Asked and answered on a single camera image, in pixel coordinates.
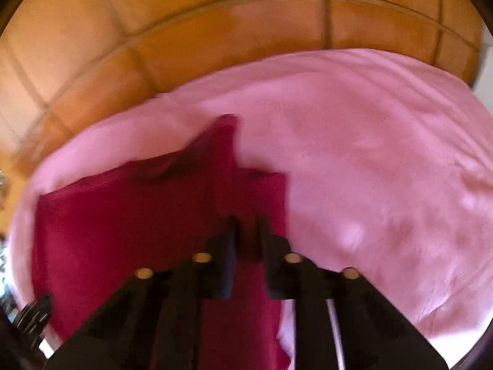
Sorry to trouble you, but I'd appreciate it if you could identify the dark red garment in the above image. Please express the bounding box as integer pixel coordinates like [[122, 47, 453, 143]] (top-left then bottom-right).
[[32, 115, 290, 369]]

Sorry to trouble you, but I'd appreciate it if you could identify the pink bedspread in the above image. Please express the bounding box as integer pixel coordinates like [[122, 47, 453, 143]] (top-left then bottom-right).
[[7, 49, 492, 366]]

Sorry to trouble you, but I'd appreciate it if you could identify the wooden wardrobe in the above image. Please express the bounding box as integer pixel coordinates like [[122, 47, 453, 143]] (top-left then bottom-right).
[[0, 0, 487, 178]]

